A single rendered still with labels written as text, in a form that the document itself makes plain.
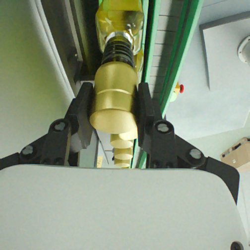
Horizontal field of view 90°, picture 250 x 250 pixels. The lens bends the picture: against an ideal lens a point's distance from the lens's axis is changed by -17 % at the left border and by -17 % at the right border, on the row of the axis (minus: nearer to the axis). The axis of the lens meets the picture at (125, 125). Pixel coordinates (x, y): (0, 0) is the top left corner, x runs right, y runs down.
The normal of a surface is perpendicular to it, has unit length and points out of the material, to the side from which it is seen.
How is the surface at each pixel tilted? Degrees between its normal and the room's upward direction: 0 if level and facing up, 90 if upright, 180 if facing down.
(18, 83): 90
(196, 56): 0
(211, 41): 3
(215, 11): 0
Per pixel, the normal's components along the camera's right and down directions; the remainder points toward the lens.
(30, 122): 1.00, 0.00
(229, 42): -0.07, 0.87
